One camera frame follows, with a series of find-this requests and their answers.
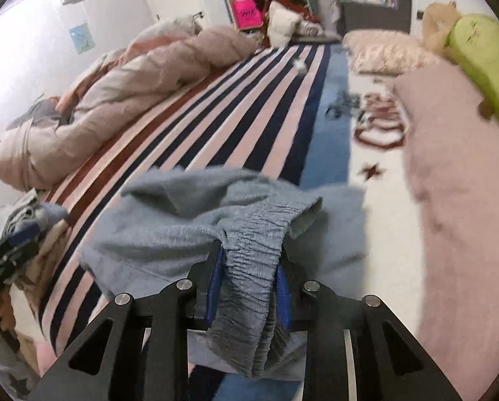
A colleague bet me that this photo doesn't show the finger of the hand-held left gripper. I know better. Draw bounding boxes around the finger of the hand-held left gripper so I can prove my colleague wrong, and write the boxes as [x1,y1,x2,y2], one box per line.
[5,223,41,249]

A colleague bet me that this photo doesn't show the grey star printed cloth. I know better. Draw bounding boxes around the grey star printed cloth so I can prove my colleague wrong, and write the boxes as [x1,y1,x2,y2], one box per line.
[0,332,43,398]

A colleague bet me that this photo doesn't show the beige pillow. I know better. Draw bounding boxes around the beige pillow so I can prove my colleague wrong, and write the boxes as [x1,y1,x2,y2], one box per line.
[393,64,499,387]

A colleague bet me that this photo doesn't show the pink bag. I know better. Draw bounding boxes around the pink bag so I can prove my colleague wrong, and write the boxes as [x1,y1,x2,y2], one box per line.
[231,0,264,30]

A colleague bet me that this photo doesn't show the chair heaped with clothes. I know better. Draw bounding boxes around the chair heaped with clothes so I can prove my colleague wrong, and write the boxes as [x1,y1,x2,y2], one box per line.
[252,0,322,47]

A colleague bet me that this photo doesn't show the floral pillow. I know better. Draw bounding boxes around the floral pillow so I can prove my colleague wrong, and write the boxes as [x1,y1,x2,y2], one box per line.
[343,29,439,77]

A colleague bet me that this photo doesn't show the dark grey desk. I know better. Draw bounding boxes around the dark grey desk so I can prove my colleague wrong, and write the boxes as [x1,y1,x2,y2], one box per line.
[340,0,414,35]

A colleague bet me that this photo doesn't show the striped bed blanket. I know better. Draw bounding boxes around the striped bed blanket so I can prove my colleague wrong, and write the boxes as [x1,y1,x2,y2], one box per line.
[38,43,426,401]

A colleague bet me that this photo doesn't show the brown plush toy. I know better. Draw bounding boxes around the brown plush toy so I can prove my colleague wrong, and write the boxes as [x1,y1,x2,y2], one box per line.
[421,2,464,58]

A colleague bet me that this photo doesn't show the pile of grey clothes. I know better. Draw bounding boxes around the pile of grey clothes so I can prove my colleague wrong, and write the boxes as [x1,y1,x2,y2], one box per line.
[0,189,69,256]

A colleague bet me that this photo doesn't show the small blue wall poster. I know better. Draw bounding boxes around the small blue wall poster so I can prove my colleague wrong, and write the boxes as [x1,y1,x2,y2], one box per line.
[68,22,95,55]

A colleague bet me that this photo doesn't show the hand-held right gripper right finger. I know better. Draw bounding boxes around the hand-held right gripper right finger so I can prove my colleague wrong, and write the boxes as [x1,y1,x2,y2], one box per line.
[275,254,464,401]

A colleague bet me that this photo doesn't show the beige pink duvet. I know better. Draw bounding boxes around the beige pink duvet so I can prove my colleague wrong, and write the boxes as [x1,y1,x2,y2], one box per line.
[0,20,259,191]

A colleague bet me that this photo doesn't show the grey-blue pants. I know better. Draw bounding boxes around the grey-blue pants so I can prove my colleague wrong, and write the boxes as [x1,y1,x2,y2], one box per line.
[78,166,369,382]

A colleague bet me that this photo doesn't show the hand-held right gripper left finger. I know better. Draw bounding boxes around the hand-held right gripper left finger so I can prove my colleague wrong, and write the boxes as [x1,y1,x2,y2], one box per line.
[26,240,226,401]

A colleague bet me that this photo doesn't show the green avocado plush toy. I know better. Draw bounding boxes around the green avocado plush toy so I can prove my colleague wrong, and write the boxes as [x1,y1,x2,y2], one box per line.
[447,13,499,143]

